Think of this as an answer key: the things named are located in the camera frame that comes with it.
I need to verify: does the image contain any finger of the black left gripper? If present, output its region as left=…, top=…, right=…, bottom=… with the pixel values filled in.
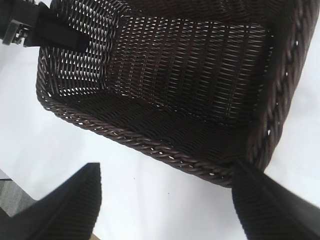
left=24, top=2, right=91, bottom=53

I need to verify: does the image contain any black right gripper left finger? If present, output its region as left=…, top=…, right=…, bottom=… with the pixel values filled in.
left=0, top=162, right=103, bottom=240

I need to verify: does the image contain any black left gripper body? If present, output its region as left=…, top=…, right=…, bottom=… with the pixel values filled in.
left=0, top=0, right=41, bottom=48

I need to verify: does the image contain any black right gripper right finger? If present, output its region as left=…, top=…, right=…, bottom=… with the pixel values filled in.
left=231, top=159, right=320, bottom=240

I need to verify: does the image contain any dark brown wicker basket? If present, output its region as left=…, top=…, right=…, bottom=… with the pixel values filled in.
left=35, top=0, right=320, bottom=188

